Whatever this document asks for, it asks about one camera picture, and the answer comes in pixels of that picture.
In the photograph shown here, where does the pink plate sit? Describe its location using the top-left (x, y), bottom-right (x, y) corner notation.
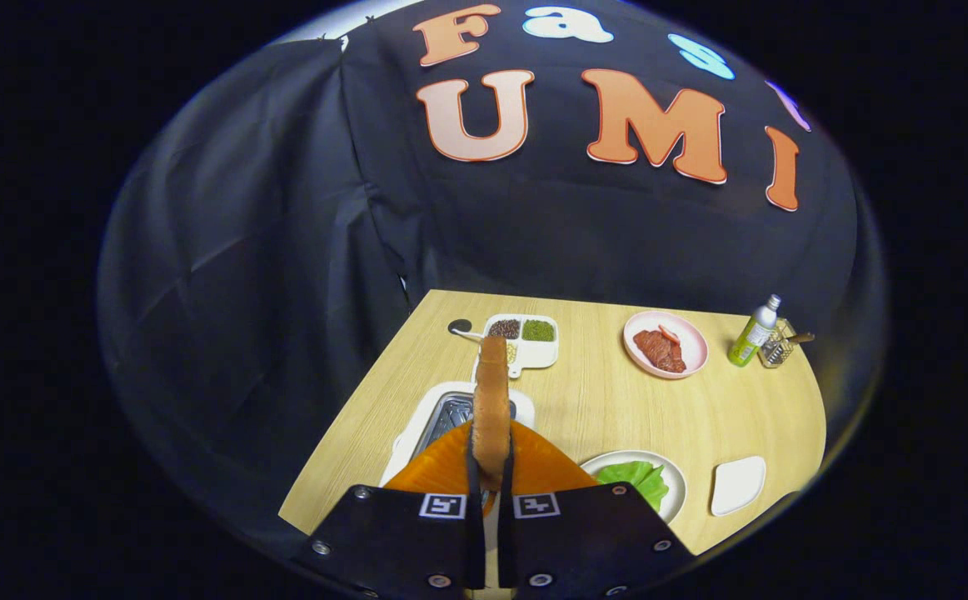
top-left (622, 311), bottom-right (710, 380)

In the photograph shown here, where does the silver bottle green label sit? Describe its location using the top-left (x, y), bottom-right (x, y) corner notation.
top-left (727, 294), bottom-right (782, 368)

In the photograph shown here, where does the black backdrop cloth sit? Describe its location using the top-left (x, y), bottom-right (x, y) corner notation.
top-left (97, 0), bottom-right (885, 543)

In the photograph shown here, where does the white toaster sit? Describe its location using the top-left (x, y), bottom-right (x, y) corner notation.
top-left (378, 381), bottom-right (536, 493)

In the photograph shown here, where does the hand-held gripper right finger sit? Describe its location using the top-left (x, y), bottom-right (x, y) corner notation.
top-left (496, 421), bottom-right (697, 600)

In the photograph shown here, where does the wire utensil basket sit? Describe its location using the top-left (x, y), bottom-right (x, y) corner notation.
top-left (757, 319), bottom-right (797, 369)

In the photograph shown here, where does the white round plate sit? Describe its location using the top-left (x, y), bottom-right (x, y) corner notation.
top-left (579, 450), bottom-right (688, 525)

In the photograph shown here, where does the white square plate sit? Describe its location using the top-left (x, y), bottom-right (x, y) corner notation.
top-left (711, 456), bottom-right (767, 518)

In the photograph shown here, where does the green lettuce leaf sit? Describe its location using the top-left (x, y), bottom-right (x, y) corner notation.
top-left (596, 461), bottom-right (670, 513)

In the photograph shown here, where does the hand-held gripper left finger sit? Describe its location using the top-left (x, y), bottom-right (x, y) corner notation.
top-left (292, 421), bottom-right (486, 600)

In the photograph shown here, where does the brown crust bread slice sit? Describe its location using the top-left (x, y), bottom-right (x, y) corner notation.
top-left (473, 336), bottom-right (512, 493)

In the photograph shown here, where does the brown meat piece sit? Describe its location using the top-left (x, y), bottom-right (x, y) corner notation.
top-left (633, 329), bottom-right (687, 373)

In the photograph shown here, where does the white divided condiment dish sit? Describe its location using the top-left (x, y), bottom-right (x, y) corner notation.
top-left (473, 313), bottom-right (560, 380)

